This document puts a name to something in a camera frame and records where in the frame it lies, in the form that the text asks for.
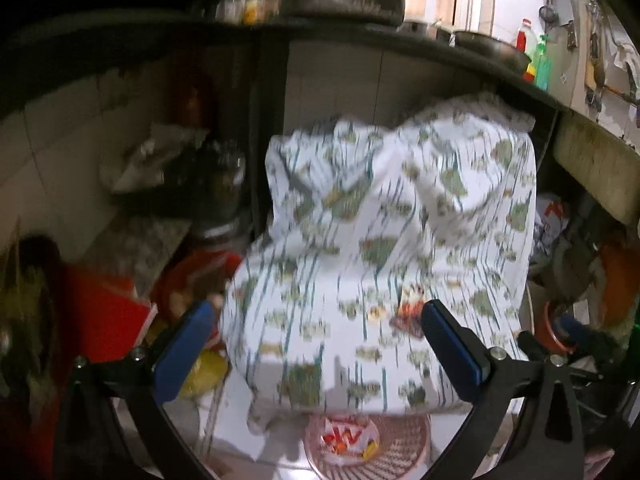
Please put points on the yellow snack packet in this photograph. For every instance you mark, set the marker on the yellow snack packet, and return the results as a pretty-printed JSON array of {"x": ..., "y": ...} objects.
[{"x": 370, "y": 450}]

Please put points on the red-cap oil bottle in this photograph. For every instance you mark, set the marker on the red-cap oil bottle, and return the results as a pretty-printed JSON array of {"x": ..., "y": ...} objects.
[{"x": 526, "y": 41}]

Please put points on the white orange plastic bag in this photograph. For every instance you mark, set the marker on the white orange plastic bag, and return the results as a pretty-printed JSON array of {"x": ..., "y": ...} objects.
[{"x": 551, "y": 220}]

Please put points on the red white snack wrapper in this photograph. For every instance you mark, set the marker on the red white snack wrapper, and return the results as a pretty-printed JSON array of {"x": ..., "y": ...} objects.
[{"x": 410, "y": 309}]

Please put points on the yellow plastic bag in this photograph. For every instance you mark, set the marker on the yellow plastic bag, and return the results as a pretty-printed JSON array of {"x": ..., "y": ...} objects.
[{"x": 207, "y": 372}]

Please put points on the red plastic basin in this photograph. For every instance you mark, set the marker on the red plastic basin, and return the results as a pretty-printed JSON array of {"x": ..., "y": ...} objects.
[{"x": 204, "y": 275}]

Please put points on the white red W paper bag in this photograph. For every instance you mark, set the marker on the white red W paper bag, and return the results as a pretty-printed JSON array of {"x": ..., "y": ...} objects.
[{"x": 347, "y": 437}]

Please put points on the glass jar with lid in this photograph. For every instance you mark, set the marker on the glass jar with lid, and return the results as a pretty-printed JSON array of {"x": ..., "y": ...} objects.
[{"x": 221, "y": 181}]

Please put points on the red cardboard box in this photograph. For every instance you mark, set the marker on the red cardboard box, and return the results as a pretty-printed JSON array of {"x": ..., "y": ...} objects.
[{"x": 106, "y": 318}]

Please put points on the pink plastic waste basket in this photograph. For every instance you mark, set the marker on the pink plastic waste basket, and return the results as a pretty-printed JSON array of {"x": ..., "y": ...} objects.
[{"x": 405, "y": 442}]

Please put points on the dark frying pan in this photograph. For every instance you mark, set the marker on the dark frying pan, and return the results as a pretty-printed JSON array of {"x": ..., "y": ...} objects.
[{"x": 495, "y": 50}]

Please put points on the white cat-print cloth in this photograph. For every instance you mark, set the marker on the white cat-print cloth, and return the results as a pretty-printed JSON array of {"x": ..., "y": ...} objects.
[{"x": 364, "y": 220}]

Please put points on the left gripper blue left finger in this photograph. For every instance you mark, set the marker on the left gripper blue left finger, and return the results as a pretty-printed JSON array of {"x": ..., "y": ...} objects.
[{"x": 176, "y": 350}]

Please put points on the green dish soap bottle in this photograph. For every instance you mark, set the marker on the green dish soap bottle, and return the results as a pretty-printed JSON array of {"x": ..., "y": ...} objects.
[{"x": 542, "y": 64}]

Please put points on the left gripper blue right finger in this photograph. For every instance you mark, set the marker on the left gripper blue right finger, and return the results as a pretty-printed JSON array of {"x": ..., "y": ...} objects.
[{"x": 461, "y": 354}]

